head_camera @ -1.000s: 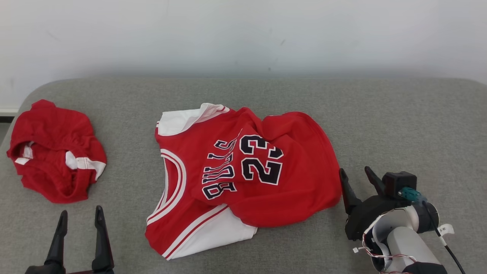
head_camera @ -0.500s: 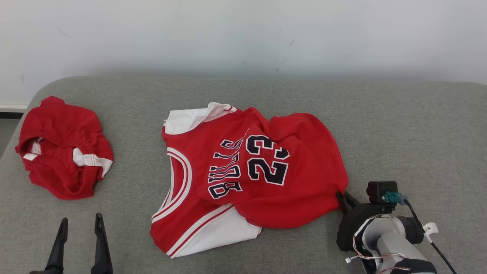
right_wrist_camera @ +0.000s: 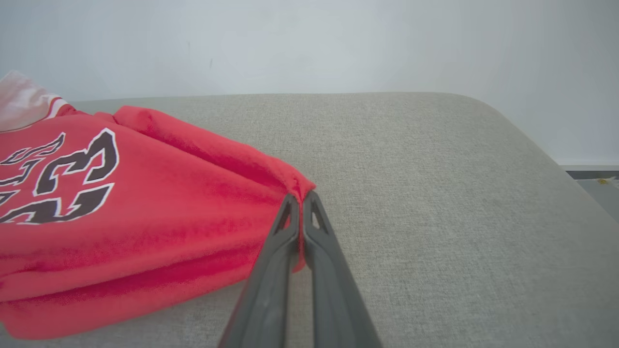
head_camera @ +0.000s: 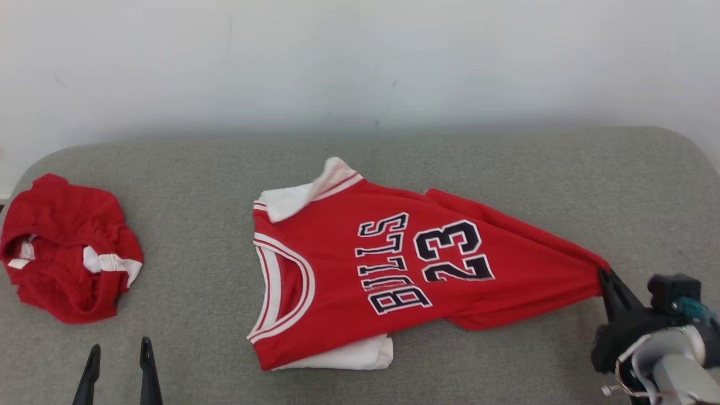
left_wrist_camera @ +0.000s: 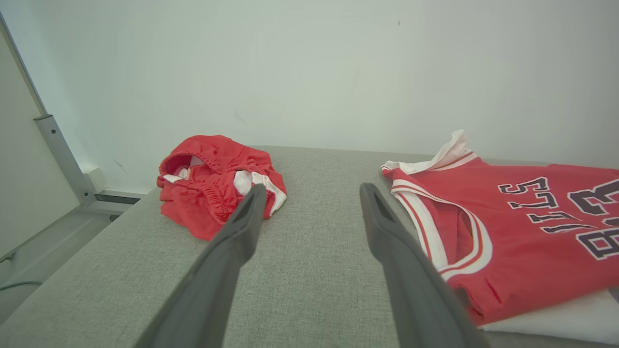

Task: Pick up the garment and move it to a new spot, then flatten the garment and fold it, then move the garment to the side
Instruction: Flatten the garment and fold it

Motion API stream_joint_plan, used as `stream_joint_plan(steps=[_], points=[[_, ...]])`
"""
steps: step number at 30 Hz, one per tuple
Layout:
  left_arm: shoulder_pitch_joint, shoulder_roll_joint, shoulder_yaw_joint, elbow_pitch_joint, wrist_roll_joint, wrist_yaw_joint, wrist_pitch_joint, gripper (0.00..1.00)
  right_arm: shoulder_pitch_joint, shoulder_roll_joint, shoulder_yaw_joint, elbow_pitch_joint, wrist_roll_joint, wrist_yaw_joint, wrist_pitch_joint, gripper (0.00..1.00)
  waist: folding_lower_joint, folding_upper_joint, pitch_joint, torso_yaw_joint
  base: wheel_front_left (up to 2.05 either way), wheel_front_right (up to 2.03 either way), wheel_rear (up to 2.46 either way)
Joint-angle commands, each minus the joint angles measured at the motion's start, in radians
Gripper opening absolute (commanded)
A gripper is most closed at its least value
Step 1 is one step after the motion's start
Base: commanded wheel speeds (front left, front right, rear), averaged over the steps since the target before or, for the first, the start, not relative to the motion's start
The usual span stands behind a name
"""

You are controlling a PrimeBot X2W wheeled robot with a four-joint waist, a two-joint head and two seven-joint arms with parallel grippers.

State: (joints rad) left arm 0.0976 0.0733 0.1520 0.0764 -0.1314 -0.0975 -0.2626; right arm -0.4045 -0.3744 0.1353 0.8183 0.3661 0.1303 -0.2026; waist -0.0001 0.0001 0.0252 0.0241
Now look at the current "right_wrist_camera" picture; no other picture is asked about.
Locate red basketball jersey white sleeves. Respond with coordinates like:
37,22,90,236
0,70,317,340

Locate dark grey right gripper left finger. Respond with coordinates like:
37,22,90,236
218,193,302,348

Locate grey fabric sofa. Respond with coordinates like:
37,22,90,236
0,92,619,348

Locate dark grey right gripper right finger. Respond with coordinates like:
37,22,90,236
302,190,383,348

